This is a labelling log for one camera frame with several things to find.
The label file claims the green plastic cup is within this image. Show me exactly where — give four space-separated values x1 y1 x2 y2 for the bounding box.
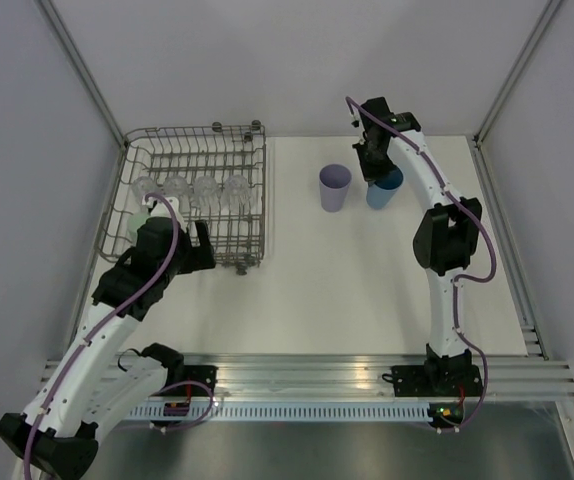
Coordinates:
127 211 150 245

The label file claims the blue plastic cup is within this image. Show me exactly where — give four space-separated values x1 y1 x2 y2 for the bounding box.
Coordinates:
366 168 404 210

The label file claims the lavender plastic cup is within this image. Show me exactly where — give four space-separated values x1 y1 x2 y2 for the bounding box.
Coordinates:
318 164 352 213

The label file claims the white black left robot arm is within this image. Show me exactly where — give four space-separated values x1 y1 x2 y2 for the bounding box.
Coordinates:
0 216 216 479

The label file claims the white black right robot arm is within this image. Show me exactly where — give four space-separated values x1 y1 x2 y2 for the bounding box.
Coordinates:
346 97 483 397

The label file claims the clear glass cup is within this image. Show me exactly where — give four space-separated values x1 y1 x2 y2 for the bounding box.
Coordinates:
193 175 221 214
130 176 160 205
162 175 193 200
222 175 252 211

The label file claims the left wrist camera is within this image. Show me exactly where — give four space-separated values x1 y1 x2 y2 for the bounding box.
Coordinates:
141 193 187 230

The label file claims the grey wire dish rack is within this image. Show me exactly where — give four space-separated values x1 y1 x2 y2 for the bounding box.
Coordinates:
96 120 267 275

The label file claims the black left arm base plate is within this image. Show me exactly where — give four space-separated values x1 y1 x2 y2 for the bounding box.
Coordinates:
181 365 218 397

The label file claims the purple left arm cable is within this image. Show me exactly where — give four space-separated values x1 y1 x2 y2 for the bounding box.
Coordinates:
21 192 178 476

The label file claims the white slotted cable duct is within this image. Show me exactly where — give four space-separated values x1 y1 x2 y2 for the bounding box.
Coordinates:
126 401 430 423

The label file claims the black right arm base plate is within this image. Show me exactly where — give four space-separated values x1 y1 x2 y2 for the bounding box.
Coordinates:
383 365 483 398

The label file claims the aluminium mounting rail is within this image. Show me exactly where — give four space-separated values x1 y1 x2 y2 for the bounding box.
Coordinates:
41 352 574 401

